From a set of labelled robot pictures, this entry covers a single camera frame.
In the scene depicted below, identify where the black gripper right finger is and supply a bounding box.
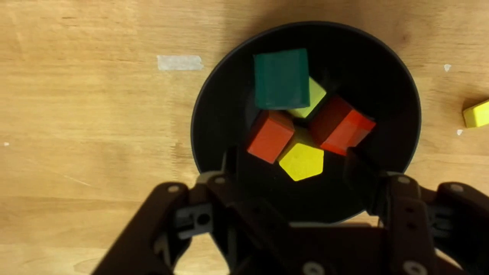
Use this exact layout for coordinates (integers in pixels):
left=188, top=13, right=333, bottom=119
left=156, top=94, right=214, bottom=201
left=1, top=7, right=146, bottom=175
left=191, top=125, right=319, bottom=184
left=342, top=149, right=489, bottom=275

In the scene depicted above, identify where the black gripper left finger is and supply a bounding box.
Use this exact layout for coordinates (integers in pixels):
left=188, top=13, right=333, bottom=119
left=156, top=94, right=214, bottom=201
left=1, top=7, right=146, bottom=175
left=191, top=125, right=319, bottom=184
left=90, top=151, right=296, bottom=275

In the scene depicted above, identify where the large yellow cube block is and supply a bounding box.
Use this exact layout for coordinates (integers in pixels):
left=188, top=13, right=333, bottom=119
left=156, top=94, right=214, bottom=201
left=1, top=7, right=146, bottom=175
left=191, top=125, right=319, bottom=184
left=278, top=135, right=324, bottom=181

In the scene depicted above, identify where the small red block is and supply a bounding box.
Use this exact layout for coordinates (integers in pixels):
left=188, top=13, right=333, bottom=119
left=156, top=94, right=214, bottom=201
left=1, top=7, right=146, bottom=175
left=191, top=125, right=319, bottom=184
left=246, top=109, right=295, bottom=163

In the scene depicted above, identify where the tiny yellow block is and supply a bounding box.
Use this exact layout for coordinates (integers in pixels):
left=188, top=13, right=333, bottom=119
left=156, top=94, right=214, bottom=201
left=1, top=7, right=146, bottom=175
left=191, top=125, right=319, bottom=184
left=461, top=99, right=489, bottom=128

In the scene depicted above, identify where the large red cube block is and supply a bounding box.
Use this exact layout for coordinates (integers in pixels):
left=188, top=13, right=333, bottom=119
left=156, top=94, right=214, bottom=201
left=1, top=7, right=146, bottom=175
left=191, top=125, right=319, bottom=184
left=308, top=96, right=376, bottom=155

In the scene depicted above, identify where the light yellow cube block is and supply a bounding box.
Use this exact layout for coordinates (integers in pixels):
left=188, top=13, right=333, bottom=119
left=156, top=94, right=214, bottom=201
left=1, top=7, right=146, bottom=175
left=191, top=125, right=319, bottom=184
left=290, top=77, right=327, bottom=119

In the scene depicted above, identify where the green block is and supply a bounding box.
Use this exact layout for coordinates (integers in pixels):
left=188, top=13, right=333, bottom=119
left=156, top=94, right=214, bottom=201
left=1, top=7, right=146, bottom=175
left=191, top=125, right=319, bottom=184
left=253, top=48, right=310, bottom=109

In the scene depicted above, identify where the black bowl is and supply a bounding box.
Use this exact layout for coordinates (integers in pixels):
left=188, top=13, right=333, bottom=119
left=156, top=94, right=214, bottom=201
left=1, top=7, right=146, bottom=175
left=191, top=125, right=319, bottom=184
left=189, top=19, right=423, bottom=226

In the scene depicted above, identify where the white tape strip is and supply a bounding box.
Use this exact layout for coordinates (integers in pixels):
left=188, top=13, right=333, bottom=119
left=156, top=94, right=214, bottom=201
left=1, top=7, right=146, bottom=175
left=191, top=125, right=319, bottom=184
left=157, top=54, right=205, bottom=70

